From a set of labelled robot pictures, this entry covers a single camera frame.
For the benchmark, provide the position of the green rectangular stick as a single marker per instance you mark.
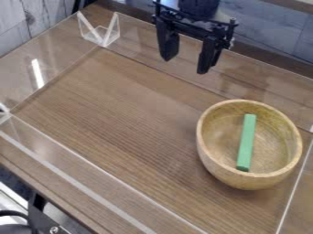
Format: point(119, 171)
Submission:
point(245, 149)

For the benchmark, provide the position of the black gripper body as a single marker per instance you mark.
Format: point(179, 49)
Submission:
point(198, 18)

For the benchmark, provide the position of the clear acrylic tray wall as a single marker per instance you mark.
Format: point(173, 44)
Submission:
point(107, 205)

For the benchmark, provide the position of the clear acrylic corner bracket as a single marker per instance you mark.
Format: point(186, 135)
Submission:
point(102, 36)

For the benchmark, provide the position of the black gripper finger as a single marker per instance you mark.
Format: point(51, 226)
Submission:
point(207, 55)
point(167, 39)

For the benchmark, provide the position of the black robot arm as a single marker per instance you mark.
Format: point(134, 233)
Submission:
point(197, 19)

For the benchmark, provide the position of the black table frame leg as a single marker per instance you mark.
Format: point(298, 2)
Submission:
point(46, 217)

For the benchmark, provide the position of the wooden bowl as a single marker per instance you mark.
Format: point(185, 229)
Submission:
point(277, 148)

